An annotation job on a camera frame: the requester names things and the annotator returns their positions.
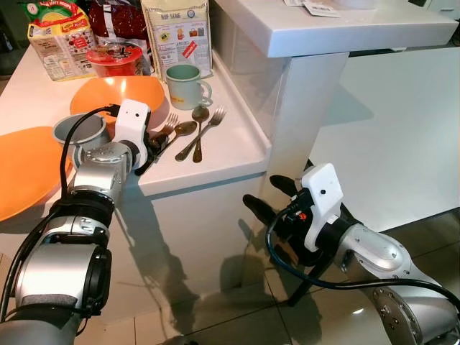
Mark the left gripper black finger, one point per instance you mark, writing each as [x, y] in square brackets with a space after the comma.
[159, 149]

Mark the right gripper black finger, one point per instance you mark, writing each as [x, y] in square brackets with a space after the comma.
[285, 186]
[260, 210]

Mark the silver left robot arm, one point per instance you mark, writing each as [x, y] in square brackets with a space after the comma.
[65, 244]

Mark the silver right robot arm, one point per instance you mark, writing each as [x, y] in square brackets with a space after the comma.
[388, 266]

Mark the metal fork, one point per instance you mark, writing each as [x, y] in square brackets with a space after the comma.
[215, 116]
[171, 121]

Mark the metal spoon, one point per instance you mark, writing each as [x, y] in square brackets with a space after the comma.
[185, 128]
[200, 115]

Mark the orange plate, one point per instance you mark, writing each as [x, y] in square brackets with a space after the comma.
[122, 92]
[25, 172]

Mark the pale green mug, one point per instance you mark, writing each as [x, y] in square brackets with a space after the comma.
[183, 88]

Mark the black table leg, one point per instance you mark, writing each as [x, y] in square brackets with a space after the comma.
[305, 284]

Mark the grey bowl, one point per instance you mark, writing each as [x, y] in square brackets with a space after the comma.
[75, 133]

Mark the red lidded bowl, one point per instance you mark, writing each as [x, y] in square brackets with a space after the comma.
[115, 61]

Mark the cream cracker package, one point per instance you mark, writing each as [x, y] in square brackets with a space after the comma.
[178, 32]

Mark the dark red bean package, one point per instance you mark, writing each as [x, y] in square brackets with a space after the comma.
[118, 20]

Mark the yellow red food package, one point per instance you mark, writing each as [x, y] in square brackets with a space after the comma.
[57, 39]

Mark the white raised counter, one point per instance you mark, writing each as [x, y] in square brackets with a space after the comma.
[345, 36]

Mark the small white card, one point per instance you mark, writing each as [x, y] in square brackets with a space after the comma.
[321, 9]

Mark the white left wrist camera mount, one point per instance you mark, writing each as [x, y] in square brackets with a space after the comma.
[131, 129]

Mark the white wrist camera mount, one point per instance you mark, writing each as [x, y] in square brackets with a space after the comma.
[325, 201]
[131, 129]

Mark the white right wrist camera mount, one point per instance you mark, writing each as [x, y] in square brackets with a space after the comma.
[325, 201]

